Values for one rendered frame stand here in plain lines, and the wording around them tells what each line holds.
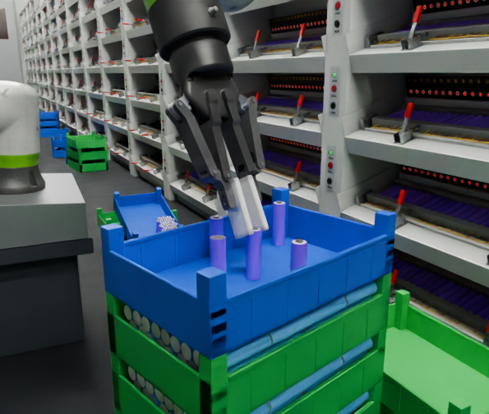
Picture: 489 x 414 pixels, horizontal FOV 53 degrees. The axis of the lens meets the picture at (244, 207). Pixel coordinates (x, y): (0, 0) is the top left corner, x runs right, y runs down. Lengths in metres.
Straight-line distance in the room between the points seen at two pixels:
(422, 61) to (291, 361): 0.75
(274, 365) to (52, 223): 0.76
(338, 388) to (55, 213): 0.75
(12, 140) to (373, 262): 0.87
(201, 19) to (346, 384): 0.47
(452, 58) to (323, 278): 0.63
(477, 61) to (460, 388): 0.58
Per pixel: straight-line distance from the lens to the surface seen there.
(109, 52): 3.90
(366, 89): 1.32
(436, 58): 1.09
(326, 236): 0.71
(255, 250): 0.59
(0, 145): 1.23
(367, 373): 0.70
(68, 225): 1.18
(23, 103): 1.23
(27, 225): 1.17
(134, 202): 2.14
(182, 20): 0.61
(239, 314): 0.46
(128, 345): 0.59
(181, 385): 0.52
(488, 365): 0.93
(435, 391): 0.88
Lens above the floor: 0.65
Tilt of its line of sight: 15 degrees down
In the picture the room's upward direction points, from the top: straight up
